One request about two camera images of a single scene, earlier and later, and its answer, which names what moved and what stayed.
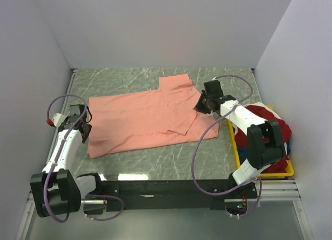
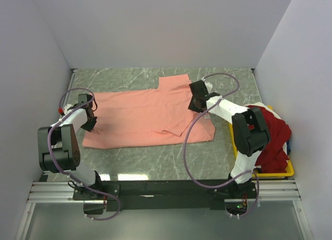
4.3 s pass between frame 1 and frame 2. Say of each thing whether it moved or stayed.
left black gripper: moved
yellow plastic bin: stayed
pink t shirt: stayed
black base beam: stayed
